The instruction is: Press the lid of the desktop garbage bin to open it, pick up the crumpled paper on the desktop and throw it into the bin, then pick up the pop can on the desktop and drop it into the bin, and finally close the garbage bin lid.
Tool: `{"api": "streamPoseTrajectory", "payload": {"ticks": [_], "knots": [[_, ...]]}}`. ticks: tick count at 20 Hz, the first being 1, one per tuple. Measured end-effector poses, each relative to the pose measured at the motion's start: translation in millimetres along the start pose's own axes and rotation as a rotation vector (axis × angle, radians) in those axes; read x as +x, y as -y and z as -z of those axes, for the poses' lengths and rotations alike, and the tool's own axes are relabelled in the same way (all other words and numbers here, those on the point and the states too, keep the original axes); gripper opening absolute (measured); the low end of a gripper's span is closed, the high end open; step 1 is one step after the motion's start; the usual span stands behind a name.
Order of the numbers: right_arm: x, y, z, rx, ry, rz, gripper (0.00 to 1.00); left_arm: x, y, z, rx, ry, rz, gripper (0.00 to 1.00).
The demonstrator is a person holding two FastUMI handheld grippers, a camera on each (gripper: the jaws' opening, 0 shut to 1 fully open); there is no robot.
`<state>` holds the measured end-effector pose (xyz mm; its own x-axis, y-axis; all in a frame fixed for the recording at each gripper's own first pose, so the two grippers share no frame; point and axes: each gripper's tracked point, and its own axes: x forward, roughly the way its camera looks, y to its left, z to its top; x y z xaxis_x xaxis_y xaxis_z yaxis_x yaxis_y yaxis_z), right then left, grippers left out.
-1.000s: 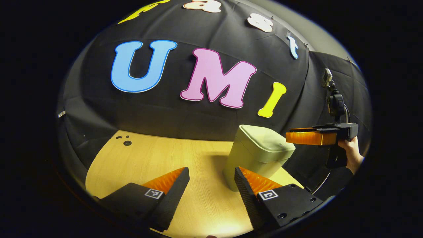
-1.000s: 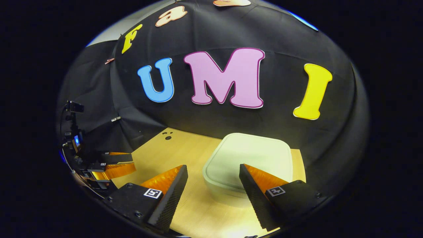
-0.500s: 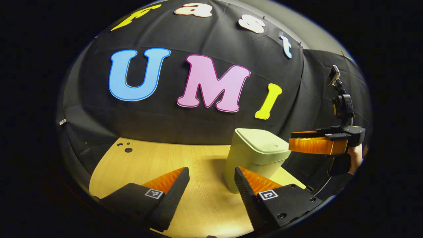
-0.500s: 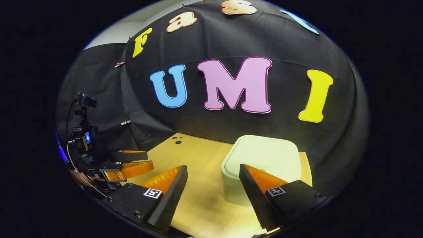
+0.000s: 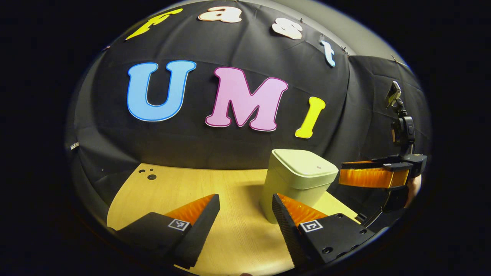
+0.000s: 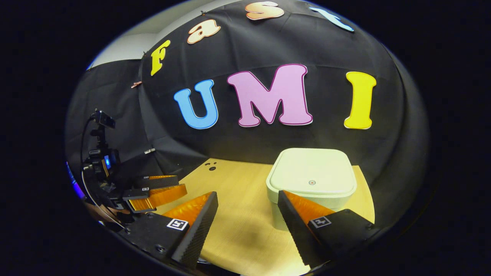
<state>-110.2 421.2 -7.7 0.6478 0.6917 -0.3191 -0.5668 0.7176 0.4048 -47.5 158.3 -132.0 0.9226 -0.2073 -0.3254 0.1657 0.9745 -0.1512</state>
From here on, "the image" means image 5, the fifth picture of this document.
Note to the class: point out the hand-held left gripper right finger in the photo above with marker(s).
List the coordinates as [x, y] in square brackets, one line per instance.
[285, 234]

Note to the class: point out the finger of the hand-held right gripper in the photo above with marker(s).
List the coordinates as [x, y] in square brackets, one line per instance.
[368, 178]

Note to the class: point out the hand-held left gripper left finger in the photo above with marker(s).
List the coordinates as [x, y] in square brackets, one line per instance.
[197, 234]

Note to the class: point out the green desktop garbage bin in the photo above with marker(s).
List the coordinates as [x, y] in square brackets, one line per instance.
[299, 172]

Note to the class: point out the wooden desktop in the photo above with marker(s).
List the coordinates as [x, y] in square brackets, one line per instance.
[191, 188]

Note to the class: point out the black backdrop cloth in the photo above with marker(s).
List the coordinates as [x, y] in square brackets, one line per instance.
[230, 145]

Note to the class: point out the small white tag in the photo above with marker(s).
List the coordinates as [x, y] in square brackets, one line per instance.
[74, 145]

